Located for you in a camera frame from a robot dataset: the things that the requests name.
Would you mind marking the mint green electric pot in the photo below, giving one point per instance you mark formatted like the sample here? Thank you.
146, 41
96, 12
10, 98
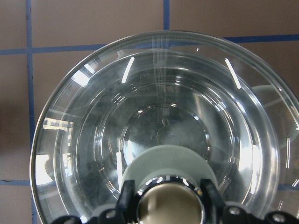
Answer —
107, 112

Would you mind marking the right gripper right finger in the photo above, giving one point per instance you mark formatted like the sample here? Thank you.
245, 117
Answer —
220, 212

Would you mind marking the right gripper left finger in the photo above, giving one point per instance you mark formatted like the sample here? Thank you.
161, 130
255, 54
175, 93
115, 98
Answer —
121, 213

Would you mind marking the glass pot lid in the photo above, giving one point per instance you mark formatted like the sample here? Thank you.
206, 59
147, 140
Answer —
167, 177

